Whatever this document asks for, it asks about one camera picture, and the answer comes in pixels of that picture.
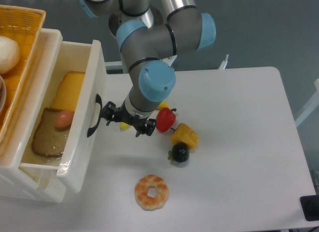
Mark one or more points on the yellow toast slice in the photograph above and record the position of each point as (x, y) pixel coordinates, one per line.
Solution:
(68, 92)

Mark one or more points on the dark purple mangosteen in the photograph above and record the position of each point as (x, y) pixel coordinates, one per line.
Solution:
(179, 153)

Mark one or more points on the black top drawer handle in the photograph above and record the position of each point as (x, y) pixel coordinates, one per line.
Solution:
(96, 116)

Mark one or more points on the black device at edge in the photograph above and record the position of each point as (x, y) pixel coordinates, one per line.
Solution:
(310, 207)

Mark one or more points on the brown bread slice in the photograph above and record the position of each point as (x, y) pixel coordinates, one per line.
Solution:
(48, 141)

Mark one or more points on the yellow wicker basket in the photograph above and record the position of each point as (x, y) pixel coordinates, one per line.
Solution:
(21, 27)

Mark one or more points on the brown egg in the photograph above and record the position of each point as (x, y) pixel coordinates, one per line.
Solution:
(63, 119)

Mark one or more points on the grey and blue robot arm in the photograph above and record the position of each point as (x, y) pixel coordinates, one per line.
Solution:
(143, 48)

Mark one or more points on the white round bun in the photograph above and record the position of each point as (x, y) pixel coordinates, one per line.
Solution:
(9, 54)

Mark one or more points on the yellow bell pepper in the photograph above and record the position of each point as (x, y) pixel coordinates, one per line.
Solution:
(184, 134)

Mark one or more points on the red bell pepper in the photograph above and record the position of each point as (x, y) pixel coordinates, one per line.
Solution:
(165, 119)

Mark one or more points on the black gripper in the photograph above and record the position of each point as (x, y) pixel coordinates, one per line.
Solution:
(138, 119)

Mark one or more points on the white table frame bracket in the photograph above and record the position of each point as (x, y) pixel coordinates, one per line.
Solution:
(224, 63)

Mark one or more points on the white drawer cabinet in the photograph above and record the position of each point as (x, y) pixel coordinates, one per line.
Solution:
(15, 182)

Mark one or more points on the white drawer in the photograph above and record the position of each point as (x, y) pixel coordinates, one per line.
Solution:
(71, 167)

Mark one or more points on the yellow banana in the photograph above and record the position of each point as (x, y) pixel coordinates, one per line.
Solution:
(124, 126)

